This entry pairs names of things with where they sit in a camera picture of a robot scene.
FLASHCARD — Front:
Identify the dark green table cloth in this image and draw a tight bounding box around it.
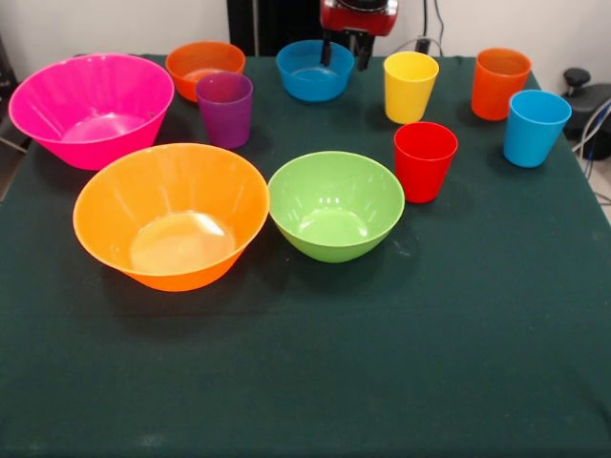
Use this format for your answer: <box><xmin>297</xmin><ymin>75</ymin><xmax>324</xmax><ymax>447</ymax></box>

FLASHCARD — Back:
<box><xmin>0</xmin><ymin>52</ymin><xmax>611</xmax><ymax>458</ymax></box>

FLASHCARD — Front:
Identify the white cable bundle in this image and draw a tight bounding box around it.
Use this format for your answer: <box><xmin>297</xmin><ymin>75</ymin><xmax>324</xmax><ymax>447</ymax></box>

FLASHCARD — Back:
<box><xmin>571</xmin><ymin>97</ymin><xmax>611</xmax><ymax>163</ymax></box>

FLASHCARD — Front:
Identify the green bowl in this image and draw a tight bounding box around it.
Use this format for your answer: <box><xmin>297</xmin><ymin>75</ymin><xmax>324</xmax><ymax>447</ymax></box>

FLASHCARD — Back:
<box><xmin>267</xmin><ymin>151</ymin><xmax>406</xmax><ymax>264</ymax></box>

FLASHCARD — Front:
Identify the small dark orange bowl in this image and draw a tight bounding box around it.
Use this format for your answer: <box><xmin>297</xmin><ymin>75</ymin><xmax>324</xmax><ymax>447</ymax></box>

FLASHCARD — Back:
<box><xmin>165</xmin><ymin>40</ymin><xmax>247</xmax><ymax>104</ymax></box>

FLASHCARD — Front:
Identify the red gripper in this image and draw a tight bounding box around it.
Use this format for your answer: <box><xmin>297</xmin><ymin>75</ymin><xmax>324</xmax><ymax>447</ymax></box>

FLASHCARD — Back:
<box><xmin>319</xmin><ymin>0</ymin><xmax>400</xmax><ymax>72</ymax></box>

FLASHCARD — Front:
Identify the purple cup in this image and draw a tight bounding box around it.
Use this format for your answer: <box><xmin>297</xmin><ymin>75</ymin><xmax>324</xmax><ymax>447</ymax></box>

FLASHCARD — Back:
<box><xmin>195</xmin><ymin>72</ymin><xmax>254</xmax><ymax>150</ymax></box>

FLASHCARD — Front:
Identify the red cup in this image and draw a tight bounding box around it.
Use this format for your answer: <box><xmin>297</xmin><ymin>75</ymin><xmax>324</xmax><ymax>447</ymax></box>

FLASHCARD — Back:
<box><xmin>392</xmin><ymin>121</ymin><xmax>459</xmax><ymax>205</ymax></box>

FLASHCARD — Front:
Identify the black hanging cable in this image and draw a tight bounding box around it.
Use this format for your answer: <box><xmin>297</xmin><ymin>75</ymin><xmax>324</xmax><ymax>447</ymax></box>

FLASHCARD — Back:
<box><xmin>432</xmin><ymin>0</ymin><xmax>448</xmax><ymax>56</ymax></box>

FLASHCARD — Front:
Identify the yellow cup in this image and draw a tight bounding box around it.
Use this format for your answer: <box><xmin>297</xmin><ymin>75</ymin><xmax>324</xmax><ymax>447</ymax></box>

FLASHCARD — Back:
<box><xmin>383</xmin><ymin>51</ymin><xmax>440</xmax><ymax>125</ymax></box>

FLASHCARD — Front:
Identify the large orange bowl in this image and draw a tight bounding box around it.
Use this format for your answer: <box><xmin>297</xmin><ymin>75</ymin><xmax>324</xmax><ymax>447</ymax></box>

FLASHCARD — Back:
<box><xmin>72</xmin><ymin>142</ymin><xmax>271</xmax><ymax>293</ymax></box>

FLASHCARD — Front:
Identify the black round base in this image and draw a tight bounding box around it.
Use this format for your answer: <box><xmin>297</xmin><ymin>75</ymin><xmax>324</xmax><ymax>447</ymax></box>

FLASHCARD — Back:
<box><xmin>565</xmin><ymin>83</ymin><xmax>611</xmax><ymax>161</ymax></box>

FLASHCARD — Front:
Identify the black equipment box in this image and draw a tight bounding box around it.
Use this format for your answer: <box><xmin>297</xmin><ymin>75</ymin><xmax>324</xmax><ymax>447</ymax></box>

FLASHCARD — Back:
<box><xmin>0</xmin><ymin>32</ymin><xmax>20</xmax><ymax>96</ymax></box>

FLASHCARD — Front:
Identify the grey metal leg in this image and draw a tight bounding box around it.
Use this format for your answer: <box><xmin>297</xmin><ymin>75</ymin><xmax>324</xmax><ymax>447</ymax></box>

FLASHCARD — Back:
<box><xmin>0</xmin><ymin>135</ymin><xmax>29</xmax><ymax>155</ymax></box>

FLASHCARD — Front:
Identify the black round knob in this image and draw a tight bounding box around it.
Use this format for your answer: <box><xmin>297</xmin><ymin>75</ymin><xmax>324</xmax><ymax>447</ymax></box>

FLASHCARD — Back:
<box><xmin>562</xmin><ymin>68</ymin><xmax>593</xmax><ymax>98</ymax></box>

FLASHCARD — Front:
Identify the large pink bowl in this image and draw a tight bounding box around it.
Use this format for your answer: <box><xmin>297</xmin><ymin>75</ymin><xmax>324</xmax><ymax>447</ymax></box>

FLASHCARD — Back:
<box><xmin>8</xmin><ymin>52</ymin><xmax>176</xmax><ymax>172</ymax></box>

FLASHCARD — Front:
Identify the orange cup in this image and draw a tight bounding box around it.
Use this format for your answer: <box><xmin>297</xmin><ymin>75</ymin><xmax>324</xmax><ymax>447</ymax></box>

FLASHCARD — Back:
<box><xmin>471</xmin><ymin>47</ymin><xmax>533</xmax><ymax>122</ymax></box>

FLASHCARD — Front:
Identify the blue cup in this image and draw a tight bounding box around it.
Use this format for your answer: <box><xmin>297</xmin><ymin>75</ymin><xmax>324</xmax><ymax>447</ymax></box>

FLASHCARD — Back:
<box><xmin>502</xmin><ymin>90</ymin><xmax>573</xmax><ymax>169</ymax></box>

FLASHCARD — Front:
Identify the blue bowl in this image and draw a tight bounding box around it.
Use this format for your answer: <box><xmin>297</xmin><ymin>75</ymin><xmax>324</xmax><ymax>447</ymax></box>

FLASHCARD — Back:
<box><xmin>275</xmin><ymin>39</ymin><xmax>356</xmax><ymax>103</ymax></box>

